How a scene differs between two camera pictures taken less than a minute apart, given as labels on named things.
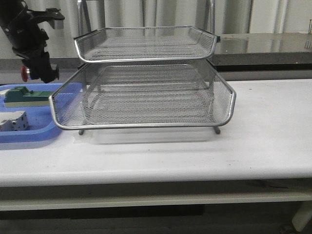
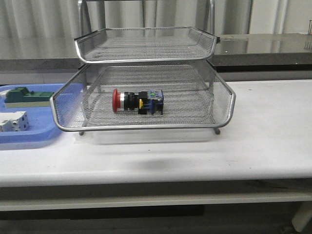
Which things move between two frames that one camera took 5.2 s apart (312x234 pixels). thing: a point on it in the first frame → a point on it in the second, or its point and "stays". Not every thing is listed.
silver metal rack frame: [144, 77] stays
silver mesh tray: [99, 96] stays
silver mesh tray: [146, 43] stays
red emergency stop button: [25, 73] → [151, 102]
